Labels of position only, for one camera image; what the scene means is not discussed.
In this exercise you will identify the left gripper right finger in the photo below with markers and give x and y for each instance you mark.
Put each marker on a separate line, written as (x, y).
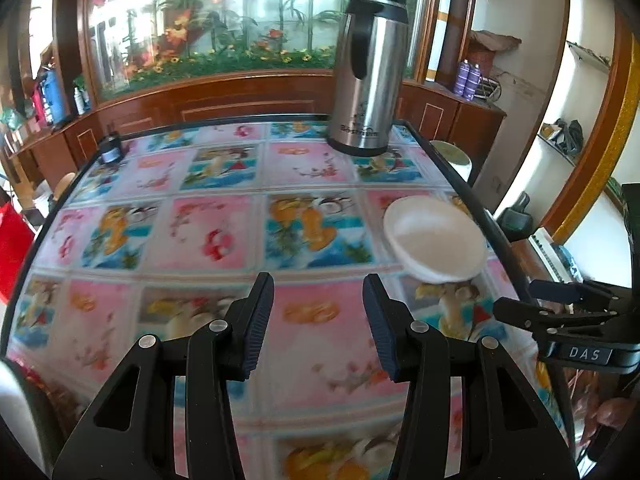
(506, 431)

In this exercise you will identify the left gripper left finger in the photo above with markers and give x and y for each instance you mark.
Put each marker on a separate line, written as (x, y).
(127, 432)

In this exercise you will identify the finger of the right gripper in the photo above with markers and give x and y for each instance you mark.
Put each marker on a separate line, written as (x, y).
(540, 314)
(588, 295)

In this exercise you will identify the white foam bowl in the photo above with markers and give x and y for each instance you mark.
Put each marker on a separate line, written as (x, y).
(22, 453)
(434, 241)

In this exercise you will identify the right hand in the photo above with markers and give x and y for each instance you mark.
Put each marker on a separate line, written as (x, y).
(613, 413)

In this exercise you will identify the floral plastic tablecloth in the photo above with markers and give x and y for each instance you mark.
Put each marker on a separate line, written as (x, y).
(163, 242)

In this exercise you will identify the red plastic basket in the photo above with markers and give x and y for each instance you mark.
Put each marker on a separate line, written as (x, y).
(16, 237)

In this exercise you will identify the purple spray can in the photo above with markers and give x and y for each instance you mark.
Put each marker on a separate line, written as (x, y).
(474, 79)
(462, 76)

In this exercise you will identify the black small motor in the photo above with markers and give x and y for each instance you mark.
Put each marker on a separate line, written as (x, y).
(111, 152)

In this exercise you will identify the steel thermos jug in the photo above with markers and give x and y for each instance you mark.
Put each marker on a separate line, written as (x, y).
(371, 56)

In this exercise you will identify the white spray bottle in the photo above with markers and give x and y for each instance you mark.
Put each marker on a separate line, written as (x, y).
(81, 96)

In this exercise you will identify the blue water jug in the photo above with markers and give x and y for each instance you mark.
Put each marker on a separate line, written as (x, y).
(54, 96)

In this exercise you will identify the wooden cabinet with glass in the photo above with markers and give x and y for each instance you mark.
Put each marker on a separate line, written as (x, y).
(152, 63)

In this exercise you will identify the white wall shelf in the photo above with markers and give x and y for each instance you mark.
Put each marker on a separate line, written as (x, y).
(587, 120)

